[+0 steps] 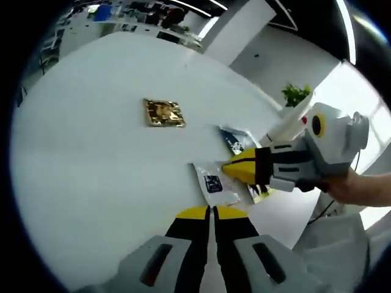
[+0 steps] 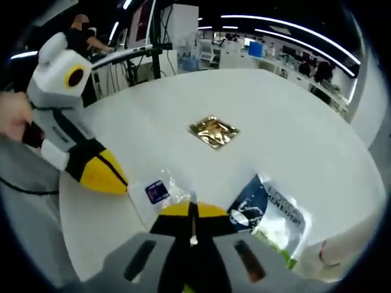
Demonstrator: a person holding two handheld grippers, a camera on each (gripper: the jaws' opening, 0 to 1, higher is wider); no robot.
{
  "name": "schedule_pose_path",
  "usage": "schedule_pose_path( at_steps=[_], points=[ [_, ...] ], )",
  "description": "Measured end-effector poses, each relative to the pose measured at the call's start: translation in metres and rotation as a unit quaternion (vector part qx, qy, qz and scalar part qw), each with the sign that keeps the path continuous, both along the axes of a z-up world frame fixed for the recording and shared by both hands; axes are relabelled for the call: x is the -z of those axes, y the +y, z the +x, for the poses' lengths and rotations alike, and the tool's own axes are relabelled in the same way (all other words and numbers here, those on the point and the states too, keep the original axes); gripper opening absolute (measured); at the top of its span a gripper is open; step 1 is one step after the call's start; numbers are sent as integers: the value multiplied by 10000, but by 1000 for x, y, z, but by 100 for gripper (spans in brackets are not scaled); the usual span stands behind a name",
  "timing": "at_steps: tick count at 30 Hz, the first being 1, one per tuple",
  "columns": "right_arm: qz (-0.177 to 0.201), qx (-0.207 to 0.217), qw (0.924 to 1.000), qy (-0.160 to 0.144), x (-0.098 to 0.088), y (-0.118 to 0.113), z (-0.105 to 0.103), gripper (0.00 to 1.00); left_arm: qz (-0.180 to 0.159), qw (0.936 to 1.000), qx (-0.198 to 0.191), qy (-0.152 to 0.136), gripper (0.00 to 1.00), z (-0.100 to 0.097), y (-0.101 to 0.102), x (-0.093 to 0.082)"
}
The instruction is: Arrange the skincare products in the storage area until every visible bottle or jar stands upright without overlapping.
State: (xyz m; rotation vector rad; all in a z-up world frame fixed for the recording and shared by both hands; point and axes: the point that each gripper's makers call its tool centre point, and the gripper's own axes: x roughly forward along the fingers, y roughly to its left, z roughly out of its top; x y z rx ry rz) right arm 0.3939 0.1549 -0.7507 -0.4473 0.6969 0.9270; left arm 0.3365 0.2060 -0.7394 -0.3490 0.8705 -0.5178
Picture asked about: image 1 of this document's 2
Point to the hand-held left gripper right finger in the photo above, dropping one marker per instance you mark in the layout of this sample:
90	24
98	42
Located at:
241	250

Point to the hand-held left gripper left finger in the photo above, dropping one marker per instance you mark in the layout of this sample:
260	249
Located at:
183	250

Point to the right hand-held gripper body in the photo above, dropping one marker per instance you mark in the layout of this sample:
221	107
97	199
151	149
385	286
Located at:
333	143

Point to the white skincare tube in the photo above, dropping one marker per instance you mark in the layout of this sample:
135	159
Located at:
287	122

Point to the white red-collar pump bottle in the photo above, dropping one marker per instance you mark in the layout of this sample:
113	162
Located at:
304	120

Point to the dark blue skincare sachet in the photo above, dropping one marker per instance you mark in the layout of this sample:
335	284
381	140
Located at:
236	140

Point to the clear blue-label skincare sachet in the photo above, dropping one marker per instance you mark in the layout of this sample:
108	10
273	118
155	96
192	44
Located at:
214	186

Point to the gold foil skincare sachet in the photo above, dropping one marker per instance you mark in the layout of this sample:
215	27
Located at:
163	113

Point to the person's right hand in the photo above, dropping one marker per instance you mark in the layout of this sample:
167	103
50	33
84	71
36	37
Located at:
348	187

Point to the green plant in white pot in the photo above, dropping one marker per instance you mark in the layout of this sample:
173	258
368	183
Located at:
294	94

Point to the wide ceiling light strip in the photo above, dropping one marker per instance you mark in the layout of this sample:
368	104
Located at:
348	30

